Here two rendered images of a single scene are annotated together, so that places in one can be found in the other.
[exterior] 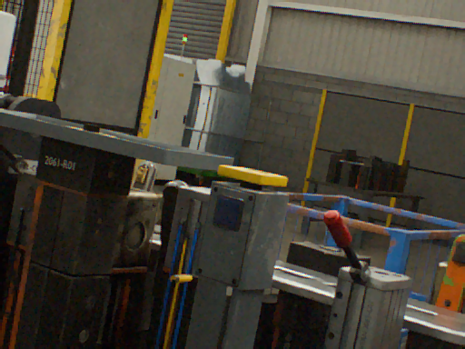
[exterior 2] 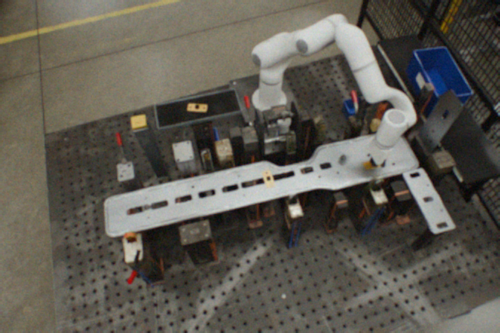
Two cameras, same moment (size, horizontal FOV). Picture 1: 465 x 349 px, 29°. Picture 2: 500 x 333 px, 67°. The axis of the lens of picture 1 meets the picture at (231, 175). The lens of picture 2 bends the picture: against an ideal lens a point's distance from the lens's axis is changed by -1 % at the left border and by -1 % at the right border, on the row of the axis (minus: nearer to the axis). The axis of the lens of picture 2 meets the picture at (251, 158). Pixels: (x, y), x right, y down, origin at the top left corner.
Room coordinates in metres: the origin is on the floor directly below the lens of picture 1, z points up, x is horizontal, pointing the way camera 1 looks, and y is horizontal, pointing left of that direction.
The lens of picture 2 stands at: (2.08, -0.42, 2.47)
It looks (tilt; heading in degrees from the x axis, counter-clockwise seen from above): 59 degrees down; 134
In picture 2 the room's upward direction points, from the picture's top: 3 degrees counter-clockwise
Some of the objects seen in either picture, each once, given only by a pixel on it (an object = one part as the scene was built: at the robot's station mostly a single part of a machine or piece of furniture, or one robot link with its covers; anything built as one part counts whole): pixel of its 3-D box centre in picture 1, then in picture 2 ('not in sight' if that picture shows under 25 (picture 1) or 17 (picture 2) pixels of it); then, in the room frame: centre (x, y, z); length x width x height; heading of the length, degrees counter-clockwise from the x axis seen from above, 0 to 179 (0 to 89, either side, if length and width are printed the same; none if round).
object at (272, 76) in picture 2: not in sight; (277, 57); (1.21, 0.71, 1.10); 0.19 x 0.12 x 0.24; 79
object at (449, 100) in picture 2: not in sight; (438, 122); (2.00, 0.79, 1.17); 0.12 x 0.01 x 0.34; 146
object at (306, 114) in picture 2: not in sight; (300, 140); (1.53, 0.50, 0.91); 0.07 x 0.05 x 0.42; 146
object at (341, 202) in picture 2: not in sight; (335, 213); (1.88, 0.32, 0.84); 0.11 x 0.08 x 0.29; 146
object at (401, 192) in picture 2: not in sight; (390, 203); (2.04, 0.54, 0.84); 0.11 x 0.10 x 0.28; 146
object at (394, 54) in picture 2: not in sight; (435, 100); (1.92, 1.05, 1.02); 0.90 x 0.22 x 0.03; 146
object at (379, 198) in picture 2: not in sight; (367, 211); (1.98, 0.42, 0.87); 0.12 x 0.09 x 0.35; 146
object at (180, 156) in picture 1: (91, 135); (198, 108); (1.18, 0.19, 1.16); 0.37 x 0.14 x 0.02; 56
